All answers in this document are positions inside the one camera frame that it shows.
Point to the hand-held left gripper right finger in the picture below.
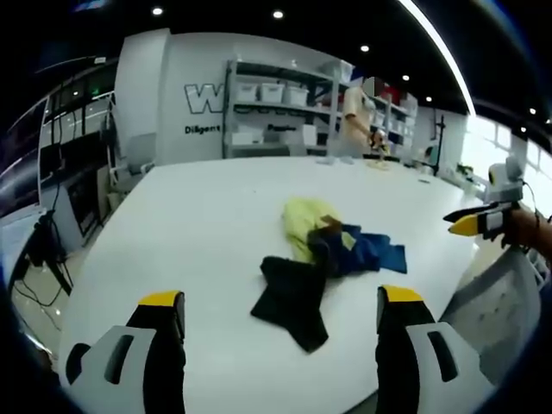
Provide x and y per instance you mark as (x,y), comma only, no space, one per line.
(414,366)

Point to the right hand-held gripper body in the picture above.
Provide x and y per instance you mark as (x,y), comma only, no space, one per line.
(502,190)

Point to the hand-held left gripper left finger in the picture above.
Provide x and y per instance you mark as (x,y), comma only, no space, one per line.
(129,371)

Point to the blue garment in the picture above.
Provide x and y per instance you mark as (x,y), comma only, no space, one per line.
(379,254)

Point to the black garment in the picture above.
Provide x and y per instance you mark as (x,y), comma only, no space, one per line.
(297,302)

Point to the dark brown garment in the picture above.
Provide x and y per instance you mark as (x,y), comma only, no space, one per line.
(321,248)

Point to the yellow-green garment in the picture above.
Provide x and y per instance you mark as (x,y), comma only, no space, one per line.
(302,215)

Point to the person's right hand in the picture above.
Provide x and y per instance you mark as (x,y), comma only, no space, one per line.
(519,228)

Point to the black stand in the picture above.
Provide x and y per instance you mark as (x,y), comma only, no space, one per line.
(440,142)

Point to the grey mesh chair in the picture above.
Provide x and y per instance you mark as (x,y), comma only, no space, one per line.
(496,302)

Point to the beige flat item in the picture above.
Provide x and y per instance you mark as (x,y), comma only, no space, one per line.
(378,164)

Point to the ceiling light strip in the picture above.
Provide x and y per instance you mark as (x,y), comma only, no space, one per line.
(440,47)

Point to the grey metal shelf unit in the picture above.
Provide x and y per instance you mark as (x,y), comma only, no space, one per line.
(319,112)

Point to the light grey office chair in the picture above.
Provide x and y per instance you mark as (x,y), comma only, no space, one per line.
(138,155)

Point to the row of white storage bins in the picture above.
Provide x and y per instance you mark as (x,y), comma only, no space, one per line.
(271,92)

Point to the group of ceiling spot lights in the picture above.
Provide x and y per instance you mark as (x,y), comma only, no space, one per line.
(278,14)

